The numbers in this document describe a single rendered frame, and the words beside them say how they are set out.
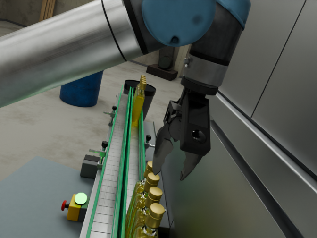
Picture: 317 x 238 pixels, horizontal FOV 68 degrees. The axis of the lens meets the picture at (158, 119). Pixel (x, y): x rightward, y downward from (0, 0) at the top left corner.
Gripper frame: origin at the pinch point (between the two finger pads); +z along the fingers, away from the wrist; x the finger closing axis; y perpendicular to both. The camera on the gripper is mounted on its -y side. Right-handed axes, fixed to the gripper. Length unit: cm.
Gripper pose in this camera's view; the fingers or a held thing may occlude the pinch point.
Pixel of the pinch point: (170, 174)
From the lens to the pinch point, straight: 51.0
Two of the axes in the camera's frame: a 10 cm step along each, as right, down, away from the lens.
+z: -2.8, 8.9, 3.5
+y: -0.6, -3.8, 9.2
